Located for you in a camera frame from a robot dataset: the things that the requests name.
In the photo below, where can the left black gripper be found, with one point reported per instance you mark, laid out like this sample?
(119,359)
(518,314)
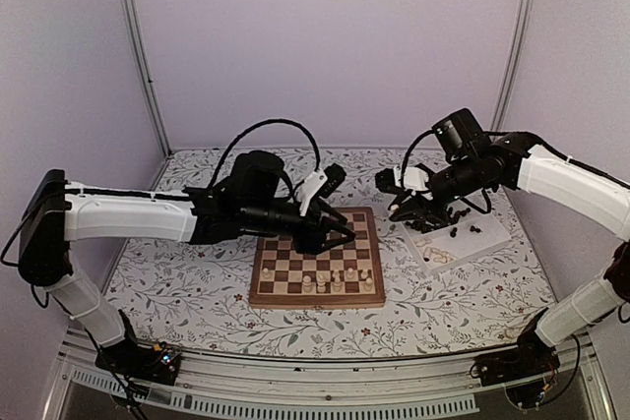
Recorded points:
(308,243)

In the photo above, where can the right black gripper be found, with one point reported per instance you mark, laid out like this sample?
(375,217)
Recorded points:
(418,207)

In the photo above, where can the wooden chess board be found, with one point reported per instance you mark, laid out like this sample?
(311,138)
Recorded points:
(284,291)

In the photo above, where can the white chess king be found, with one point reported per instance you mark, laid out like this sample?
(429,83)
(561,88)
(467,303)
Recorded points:
(321,282)

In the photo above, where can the white chess bishop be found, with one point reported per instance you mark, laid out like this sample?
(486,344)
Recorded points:
(336,285)

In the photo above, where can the white chess queen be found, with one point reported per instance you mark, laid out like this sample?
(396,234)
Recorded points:
(307,284)

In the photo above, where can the white chess rook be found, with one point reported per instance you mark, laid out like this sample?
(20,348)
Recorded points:
(368,285)

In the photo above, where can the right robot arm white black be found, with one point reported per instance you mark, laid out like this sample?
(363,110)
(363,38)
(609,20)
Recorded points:
(456,157)

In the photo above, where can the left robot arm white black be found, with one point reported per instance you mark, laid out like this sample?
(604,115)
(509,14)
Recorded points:
(61,212)

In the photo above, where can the pile of dark chess pieces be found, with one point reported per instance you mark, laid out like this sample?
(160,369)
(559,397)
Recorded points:
(453,223)

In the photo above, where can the pile of white chess pieces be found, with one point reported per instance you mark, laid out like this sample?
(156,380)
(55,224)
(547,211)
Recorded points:
(432,254)

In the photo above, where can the white divided tray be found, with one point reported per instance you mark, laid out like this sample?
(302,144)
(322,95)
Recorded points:
(473,237)

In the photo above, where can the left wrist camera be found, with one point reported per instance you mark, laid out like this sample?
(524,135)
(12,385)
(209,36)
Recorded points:
(319,184)

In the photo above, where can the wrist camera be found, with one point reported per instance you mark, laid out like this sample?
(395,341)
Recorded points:
(319,184)
(397,181)

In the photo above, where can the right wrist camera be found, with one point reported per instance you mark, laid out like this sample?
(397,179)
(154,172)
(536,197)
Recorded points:
(397,181)

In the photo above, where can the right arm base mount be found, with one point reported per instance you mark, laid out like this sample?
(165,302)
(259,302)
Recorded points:
(528,358)

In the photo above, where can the front aluminium rail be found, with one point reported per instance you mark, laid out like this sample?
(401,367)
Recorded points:
(230,386)

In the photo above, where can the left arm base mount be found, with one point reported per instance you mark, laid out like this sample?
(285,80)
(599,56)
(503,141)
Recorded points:
(158,364)

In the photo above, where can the right aluminium frame post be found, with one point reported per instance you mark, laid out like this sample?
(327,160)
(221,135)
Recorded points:
(509,77)

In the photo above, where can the aluminium frame post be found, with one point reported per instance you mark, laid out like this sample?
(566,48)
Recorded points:
(133,26)
(509,77)

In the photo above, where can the left aluminium frame post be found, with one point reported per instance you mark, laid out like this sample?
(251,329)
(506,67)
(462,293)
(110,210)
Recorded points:
(133,26)

